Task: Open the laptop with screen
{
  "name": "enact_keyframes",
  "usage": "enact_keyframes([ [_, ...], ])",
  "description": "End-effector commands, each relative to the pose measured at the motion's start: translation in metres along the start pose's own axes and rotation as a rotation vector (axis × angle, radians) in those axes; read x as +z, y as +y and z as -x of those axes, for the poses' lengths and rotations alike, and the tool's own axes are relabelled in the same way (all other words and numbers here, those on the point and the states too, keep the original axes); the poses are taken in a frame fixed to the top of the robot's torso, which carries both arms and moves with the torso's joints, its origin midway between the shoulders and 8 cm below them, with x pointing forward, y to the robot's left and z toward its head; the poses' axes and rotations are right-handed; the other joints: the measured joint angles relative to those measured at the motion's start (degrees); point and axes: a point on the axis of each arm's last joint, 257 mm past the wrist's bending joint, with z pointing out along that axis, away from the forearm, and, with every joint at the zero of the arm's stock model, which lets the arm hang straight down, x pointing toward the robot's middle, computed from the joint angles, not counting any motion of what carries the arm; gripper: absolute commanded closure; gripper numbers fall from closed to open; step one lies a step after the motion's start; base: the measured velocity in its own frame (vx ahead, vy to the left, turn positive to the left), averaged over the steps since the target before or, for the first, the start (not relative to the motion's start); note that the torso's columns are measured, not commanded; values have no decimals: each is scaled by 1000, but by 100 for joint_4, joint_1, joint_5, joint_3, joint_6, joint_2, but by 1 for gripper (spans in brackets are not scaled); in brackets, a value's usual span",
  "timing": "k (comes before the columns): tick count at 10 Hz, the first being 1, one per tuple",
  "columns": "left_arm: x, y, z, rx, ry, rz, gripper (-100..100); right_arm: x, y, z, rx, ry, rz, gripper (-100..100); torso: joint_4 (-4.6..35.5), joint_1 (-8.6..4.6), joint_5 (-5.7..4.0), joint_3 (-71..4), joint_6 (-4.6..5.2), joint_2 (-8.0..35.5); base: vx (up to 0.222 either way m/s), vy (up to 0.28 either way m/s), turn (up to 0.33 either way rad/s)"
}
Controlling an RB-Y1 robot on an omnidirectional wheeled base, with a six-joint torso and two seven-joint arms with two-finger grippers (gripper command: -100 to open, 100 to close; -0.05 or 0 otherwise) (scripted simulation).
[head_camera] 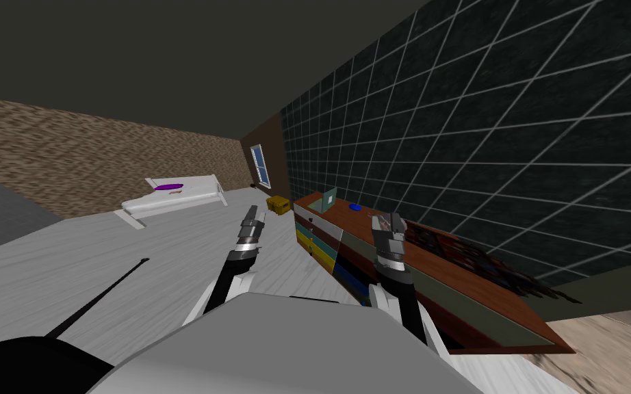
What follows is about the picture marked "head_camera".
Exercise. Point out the brown dresser with coloured drawers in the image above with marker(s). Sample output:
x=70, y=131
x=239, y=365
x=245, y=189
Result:
x=458, y=284

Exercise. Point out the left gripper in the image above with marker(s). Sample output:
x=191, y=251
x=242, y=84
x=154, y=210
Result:
x=250, y=234

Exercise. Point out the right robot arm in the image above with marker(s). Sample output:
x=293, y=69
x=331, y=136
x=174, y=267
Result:
x=403, y=295

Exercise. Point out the white framed window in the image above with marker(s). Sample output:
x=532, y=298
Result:
x=260, y=166

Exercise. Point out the white bed with purple pillow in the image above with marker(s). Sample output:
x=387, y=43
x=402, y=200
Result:
x=176, y=200

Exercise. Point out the yellow box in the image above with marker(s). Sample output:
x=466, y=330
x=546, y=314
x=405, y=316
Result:
x=279, y=204

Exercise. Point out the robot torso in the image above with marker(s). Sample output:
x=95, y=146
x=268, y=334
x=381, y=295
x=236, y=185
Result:
x=288, y=350

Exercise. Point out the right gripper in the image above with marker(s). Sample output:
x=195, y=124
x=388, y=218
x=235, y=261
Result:
x=389, y=246

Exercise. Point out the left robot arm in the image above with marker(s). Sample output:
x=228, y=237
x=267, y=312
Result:
x=229, y=278

